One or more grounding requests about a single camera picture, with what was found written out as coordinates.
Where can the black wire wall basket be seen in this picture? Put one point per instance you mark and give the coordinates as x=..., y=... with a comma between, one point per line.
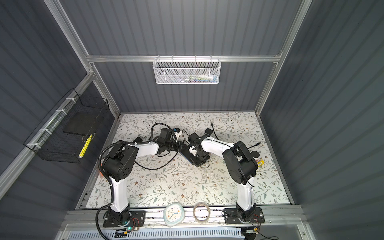
x=62, y=137

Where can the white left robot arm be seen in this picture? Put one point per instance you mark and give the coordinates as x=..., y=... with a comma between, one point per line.
x=116, y=163

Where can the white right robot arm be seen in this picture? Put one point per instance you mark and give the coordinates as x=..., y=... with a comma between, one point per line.
x=241, y=165

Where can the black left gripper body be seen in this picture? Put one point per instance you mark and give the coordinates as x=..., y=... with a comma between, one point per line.
x=173, y=147

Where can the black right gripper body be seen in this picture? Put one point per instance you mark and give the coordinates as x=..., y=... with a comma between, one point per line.
x=202, y=157

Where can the white wire mesh basket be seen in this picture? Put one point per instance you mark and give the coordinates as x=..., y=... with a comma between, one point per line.
x=187, y=73

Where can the white analog clock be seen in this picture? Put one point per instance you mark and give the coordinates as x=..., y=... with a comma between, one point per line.
x=173, y=214

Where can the black power adapter with cord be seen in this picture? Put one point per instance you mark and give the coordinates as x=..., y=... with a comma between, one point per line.
x=208, y=132

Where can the yellow marker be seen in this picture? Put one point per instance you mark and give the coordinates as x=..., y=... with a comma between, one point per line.
x=260, y=163

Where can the pink tape roll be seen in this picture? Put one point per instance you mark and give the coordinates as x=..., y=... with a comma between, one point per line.
x=255, y=154

